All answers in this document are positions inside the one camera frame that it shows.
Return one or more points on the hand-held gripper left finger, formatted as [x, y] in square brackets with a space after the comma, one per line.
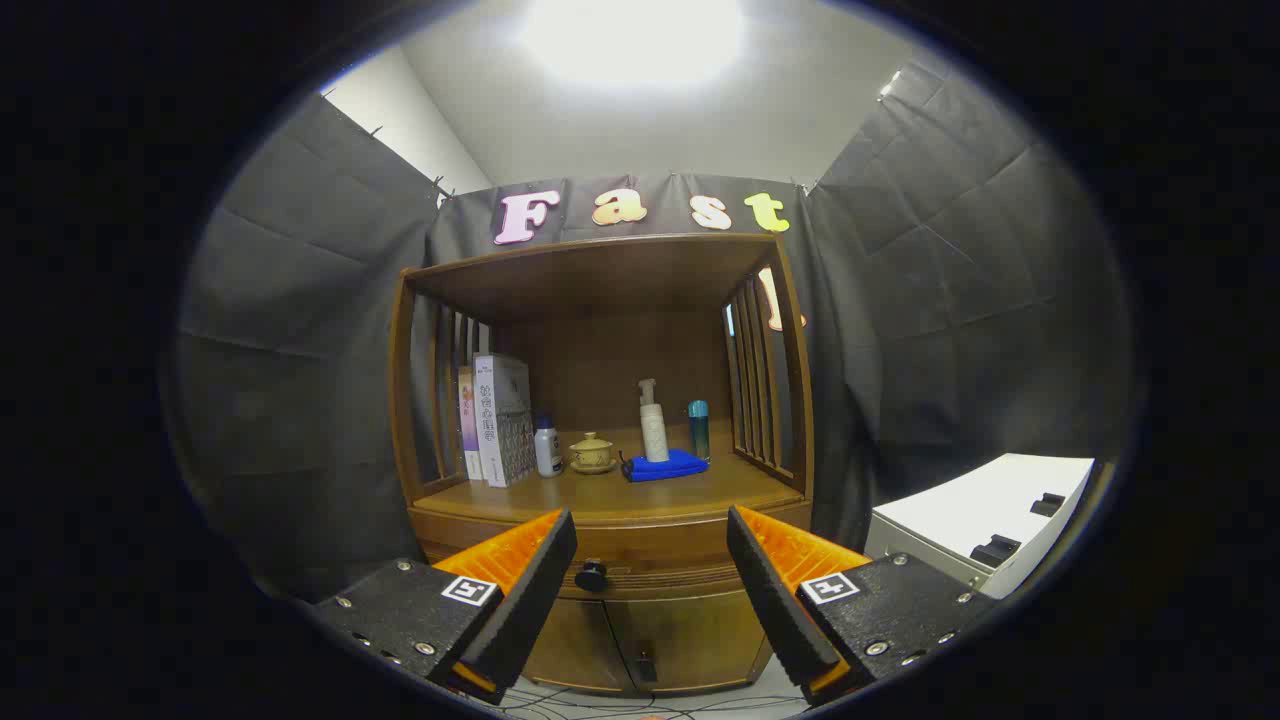
[530, 600]

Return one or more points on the blue folded cloth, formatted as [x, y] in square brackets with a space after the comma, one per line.
[665, 468]

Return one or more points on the purple white book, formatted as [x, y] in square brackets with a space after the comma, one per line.
[468, 430]

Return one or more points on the wooden countertop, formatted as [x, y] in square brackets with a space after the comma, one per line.
[680, 495]

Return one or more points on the blue translucent bottle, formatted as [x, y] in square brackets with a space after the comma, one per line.
[698, 435]

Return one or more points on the brown wooden cabinet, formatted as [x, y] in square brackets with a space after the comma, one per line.
[600, 280]

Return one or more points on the brown wooden drawer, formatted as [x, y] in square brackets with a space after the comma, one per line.
[650, 545]

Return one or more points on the wooden cabinet door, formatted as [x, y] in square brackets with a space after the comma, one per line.
[690, 630]
[580, 640]

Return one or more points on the white bottle blue cap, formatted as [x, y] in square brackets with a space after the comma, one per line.
[548, 450]

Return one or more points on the yellow lidded teacup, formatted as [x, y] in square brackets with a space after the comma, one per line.
[592, 455]

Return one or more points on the white plastic box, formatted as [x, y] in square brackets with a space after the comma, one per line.
[980, 500]

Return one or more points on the white pump bottle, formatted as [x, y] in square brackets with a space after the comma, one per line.
[655, 435]

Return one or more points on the white patterned book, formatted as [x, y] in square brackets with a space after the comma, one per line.
[500, 420]

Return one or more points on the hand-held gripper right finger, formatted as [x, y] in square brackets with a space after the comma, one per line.
[775, 600]

